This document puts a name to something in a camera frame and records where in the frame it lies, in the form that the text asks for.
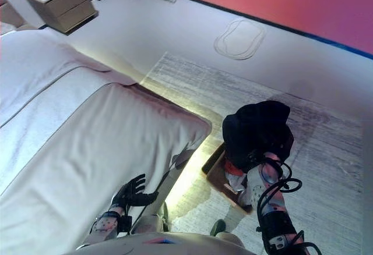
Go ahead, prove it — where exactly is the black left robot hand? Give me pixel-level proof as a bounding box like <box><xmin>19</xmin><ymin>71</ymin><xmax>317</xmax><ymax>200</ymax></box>
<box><xmin>112</xmin><ymin>173</ymin><xmax>160</xmax><ymax>208</ymax></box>

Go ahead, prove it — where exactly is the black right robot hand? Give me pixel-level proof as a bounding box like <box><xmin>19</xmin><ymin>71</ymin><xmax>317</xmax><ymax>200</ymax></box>
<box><xmin>247</xmin><ymin>148</ymin><xmax>282</xmax><ymax>162</ymax></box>

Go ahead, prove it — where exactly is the black garment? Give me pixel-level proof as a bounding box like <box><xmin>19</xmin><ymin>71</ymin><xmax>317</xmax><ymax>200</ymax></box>
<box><xmin>221</xmin><ymin>100</ymin><xmax>295</xmax><ymax>172</ymax></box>

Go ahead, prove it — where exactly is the red garment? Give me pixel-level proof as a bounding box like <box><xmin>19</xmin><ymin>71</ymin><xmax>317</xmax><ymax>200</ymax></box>
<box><xmin>223</xmin><ymin>160</ymin><xmax>244</xmax><ymax>176</ymax></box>

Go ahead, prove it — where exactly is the white garment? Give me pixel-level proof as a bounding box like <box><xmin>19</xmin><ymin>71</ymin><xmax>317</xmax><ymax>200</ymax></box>
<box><xmin>226</xmin><ymin>173</ymin><xmax>248</xmax><ymax>194</ymax></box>

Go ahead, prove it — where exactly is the tan rectangular laundry basket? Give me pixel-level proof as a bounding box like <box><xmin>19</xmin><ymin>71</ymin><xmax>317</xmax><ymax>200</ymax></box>
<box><xmin>201</xmin><ymin>143</ymin><xmax>254</xmax><ymax>215</ymax></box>

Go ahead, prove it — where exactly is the bed with beige cover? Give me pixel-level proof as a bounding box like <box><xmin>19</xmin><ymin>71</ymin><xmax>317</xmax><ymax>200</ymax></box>
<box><xmin>0</xmin><ymin>23</ymin><xmax>213</xmax><ymax>255</ymax></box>

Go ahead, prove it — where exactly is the silver left robot leg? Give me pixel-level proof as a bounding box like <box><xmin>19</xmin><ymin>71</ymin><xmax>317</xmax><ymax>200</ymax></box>
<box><xmin>131</xmin><ymin>202</ymin><xmax>170</xmax><ymax>234</ymax></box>

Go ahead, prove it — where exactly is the grey robot torso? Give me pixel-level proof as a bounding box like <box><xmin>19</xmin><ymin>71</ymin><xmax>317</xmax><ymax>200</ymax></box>
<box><xmin>75</xmin><ymin>231</ymin><xmax>257</xmax><ymax>255</ymax></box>

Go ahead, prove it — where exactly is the white oval floor mat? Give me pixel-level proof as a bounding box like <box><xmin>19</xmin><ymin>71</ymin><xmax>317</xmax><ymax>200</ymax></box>
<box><xmin>214</xmin><ymin>19</ymin><xmax>266</xmax><ymax>61</ymax></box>

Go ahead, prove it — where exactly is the white duvet with grey piping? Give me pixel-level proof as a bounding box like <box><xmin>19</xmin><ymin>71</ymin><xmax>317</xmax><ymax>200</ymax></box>
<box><xmin>0</xmin><ymin>29</ymin><xmax>113</xmax><ymax>194</ymax></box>

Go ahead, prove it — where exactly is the wooden two-drawer nightstand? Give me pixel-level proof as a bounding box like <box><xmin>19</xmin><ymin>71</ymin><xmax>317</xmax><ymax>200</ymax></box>
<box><xmin>23</xmin><ymin>0</ymin><xmax>99</xmax><ymax>36</ymax></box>

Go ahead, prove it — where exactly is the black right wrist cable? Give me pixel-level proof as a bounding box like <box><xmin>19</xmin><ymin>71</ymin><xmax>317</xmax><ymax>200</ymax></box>
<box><xmin>256</xmin><ymin>161</ymin><xmax>304</xmax><ymax>238</ymax></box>

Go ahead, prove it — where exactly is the dark wall baseboard strip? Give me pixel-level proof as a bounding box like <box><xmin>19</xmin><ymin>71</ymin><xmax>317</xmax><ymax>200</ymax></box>
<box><xmin>177</xmin><ymin>0</ymin><xmax>373</xmax><ymax>61</ymax></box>

